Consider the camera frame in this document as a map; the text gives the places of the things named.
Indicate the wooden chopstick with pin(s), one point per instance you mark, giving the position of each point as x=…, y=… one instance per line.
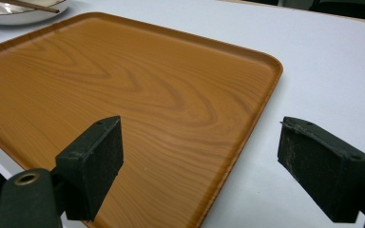
x=31, y=5

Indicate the white bowl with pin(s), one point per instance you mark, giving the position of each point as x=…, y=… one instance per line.
x=25, y=15

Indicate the wood-grain brown tray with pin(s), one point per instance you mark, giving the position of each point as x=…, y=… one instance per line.
x=133, y=95

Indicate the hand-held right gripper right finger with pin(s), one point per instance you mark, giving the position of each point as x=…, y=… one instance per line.
x=323, y=171

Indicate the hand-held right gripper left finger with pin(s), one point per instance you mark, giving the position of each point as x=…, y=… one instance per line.
x=90, y=177

